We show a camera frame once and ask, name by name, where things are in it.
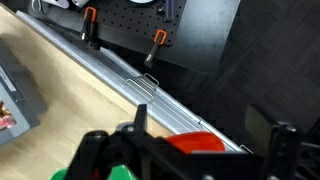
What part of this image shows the black table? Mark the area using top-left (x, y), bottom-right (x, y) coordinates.
top-left (159, 0), bottom-right (242, 75)

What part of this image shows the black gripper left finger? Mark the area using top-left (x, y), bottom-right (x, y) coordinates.
top-left (66, 103), bottom-right (181, 180)

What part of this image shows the grey plastic tub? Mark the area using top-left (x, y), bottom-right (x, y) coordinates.
top-left (0, 43), bottom-right (48, 146)

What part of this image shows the black orange clamp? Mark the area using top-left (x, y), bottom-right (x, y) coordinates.
top-left (79, 6), bottom-right (98, 43)
top-left (144, 29), bottom-right (168, 69)

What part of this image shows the black pegboard plate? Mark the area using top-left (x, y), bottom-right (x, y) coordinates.
top-left (28, 0), bottom-right (188, 64)

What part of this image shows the green plastic bowl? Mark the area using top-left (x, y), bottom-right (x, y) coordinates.
top-left (49, 164), bottom-right (138, 180)

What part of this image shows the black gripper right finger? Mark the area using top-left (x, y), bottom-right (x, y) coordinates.
top-left (244, 104), bottom-right (303, 180)

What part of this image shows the small red toy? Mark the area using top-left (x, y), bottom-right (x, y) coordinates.
top-left (0, 101), bottom-right (18, 131)

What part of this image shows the red plastic bowl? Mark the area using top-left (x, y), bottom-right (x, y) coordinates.
top-left (164, 131), bottom-right (228, 155)

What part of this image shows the grey metal drawer handle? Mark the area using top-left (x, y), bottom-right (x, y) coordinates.
top-left (239, 144), bottom-right (254, 155)
top-left (121, 73), bottom-right (160, 105)

